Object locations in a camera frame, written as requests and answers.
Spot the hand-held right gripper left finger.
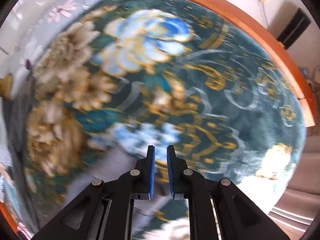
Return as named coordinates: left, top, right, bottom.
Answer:
left=31, top=145, right=156, bottom=240

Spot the teal floral blanket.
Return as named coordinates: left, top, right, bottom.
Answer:
left=15, top=0, right=307, bottom=240

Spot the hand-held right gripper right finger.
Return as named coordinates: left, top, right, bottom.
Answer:
left=166, top=144, right=288, bottom=240

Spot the white cable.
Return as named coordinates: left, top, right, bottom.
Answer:
left=262, top=0, right=272, bottom=29

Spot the glossy white wardrobe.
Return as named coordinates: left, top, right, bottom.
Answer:
left=5, top=0, right=75, bottom=45

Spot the light blue floral duvet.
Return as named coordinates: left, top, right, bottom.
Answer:
left=0, top=0, right=138, bottom=87

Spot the yellow cloth item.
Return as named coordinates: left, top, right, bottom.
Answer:
left=0, top=74, right=14, bottom=99

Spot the black box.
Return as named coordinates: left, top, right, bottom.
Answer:
left=276, top=8, right=312, bottom=50

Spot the grey sweatshirt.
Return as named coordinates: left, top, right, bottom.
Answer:
left=0, top=97, right=34, bottom=230

